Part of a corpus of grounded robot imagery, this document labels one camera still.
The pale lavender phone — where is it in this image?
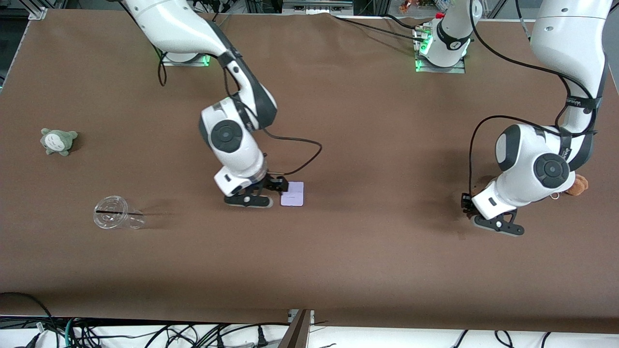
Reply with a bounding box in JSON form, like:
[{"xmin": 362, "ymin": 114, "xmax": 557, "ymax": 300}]
[{"xmin": 280, "ymin": 182, "xmax": 305, "ymax": 207}]

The brown plush keychain toy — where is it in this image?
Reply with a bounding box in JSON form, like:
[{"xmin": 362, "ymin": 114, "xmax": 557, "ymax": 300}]
[{"xmin": 549, "ymin": 174, "xmax": 590, "ymax": 200}]

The clear plastic cup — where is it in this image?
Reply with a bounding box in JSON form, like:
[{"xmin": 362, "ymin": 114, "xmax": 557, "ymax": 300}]
[{"xmin": 93, "ymin": 195, "xmax": 146, "ymax": 231}]

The black power plug cable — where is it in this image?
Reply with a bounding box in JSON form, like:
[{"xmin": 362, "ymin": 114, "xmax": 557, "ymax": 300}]
[{"xmin": 193, "ymin": 323, "xmax": 291, "ymax": 348}]

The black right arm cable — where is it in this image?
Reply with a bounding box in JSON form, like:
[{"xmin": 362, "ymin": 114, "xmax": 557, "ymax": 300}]
[{"xmin": 154, "ymin": 43, "xmax": 324, "ymax": 176}]

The short black table cable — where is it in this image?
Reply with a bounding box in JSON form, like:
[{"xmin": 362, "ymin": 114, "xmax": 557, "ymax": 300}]
[{"xmin": 384, "ymin": 14, "xmax": 417, "ymax": 29}]

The long black table cable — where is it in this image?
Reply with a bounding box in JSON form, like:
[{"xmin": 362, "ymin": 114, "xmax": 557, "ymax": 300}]
[{"xmin": 333, "ymin": 15, "xmax": 426, "ymax": 42}]

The grey metal frame bar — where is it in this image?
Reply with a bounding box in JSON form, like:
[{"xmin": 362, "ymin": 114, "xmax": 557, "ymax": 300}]
[{"xmin": 282, "ymin": 0, "xmax": 354, "ymax": 15}]

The grey green plush toy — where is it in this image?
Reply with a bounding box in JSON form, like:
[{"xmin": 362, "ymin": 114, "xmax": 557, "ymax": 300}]
[{"xmin": 40, "ymin": 128, "xmax": 78, "ymax": 157}]

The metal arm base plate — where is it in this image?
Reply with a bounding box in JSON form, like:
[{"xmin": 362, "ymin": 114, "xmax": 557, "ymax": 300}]
[
  {"xmin": 161, "ymin": 51, "xmax": 211, "ymax": 67},
  {"xmin": 414, "ymin": 27, "xmax": 466, "ymax": 74}
]

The black looping floor cable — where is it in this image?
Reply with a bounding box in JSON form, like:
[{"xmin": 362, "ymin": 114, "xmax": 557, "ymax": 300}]
[{"xmin": 0, "ymin": 292, "xmax": 55, "ymax": 348}]

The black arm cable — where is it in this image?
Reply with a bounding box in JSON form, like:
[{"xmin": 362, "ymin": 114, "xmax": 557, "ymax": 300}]
[
  {"xmin": 154, "ymin": 43, "xmax": 324, "ymax": 176},
  {"xmin": 467, "ymin": 0, "xmax": 605, "ymax": 196}
]

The dark angled support beam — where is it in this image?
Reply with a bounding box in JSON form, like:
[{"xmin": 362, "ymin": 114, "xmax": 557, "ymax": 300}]
[{"xmin": 278, "ymin": 309, "xmax": 313, "ymax": 348}]

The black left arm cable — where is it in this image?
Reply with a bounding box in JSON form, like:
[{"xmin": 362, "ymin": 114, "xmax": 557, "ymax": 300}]
[{"xmin": 467, "ymin": 0, "xmax": 605, "ymax": 196}]

